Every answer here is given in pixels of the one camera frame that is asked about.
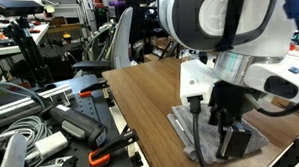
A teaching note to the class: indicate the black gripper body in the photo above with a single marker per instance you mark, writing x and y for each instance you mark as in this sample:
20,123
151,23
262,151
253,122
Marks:
232,102

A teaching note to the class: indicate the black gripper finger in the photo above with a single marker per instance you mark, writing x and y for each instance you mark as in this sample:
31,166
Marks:
213,116
235,142

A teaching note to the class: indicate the grey towel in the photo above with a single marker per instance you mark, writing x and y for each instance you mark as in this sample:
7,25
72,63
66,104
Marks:
208,134

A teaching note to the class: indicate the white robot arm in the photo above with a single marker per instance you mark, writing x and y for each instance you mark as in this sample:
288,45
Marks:
254,39

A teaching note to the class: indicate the cardboard box stack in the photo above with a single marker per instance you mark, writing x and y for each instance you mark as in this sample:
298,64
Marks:
156,48

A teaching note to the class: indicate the light grey office chair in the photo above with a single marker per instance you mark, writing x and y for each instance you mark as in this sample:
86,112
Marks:
121,41

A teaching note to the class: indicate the black perforated breadboard plate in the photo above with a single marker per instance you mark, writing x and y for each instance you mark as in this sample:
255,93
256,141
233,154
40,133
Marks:
90,109

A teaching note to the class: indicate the black handheld device with label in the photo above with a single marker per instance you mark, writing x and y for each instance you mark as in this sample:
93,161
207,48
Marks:
77,124

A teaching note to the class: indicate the white power adapter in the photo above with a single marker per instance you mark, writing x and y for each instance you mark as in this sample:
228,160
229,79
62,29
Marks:
51,145

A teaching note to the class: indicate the white side table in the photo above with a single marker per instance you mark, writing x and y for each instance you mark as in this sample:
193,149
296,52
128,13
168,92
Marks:
8,48

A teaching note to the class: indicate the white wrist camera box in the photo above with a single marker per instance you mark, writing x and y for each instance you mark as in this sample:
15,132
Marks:
197,82

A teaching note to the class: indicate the aluminium extrusion rail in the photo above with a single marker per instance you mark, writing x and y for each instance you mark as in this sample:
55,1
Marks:
20,106

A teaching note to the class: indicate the black camera tripod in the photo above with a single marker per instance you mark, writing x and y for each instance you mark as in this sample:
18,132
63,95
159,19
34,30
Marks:
30,51

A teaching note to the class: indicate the black camera on tripod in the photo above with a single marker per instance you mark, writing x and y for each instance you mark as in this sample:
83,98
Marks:
15,7

